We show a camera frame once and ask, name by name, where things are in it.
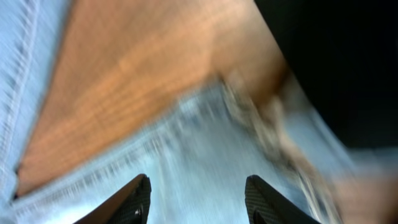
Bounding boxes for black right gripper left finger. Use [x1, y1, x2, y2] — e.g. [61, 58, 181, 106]
[76, 174, 152, 224]

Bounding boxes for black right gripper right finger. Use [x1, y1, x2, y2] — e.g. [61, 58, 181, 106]
[244, 175, 319, 224]

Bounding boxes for light blue denim jeans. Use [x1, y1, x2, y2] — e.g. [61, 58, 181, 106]
[1, 1, 362, 223]

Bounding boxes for black garment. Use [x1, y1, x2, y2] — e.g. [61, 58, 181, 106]
[256, 0, 397, 148]

